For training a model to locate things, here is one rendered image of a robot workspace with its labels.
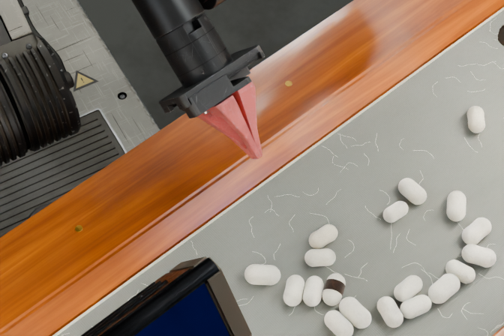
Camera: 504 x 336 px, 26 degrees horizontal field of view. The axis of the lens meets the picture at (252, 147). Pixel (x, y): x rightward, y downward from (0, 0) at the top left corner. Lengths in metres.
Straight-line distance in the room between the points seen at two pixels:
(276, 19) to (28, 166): 0.93
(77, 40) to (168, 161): 0.55
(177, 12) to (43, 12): 0.74
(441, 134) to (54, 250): 0.46
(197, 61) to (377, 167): 0.29
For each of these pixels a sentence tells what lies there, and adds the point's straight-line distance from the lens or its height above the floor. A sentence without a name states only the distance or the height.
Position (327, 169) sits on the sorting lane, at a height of 0.74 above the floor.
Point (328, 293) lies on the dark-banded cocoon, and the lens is 1.14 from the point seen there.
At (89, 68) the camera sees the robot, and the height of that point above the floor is 0.47.
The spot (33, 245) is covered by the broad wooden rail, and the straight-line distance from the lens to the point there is 1.18.
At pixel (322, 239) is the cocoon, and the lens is 1.17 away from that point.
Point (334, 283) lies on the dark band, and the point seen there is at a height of 0.76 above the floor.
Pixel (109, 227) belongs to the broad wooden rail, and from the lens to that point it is 1.18.
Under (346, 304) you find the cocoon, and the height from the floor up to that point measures 0.76.
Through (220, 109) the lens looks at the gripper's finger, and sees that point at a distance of 1.06.
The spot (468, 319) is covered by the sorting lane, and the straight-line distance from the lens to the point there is 1.17.
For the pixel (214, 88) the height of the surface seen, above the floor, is 0.94.
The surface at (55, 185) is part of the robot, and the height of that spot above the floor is 0.47.
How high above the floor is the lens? 1.76
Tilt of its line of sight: 54 degrees down
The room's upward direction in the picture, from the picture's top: straight up
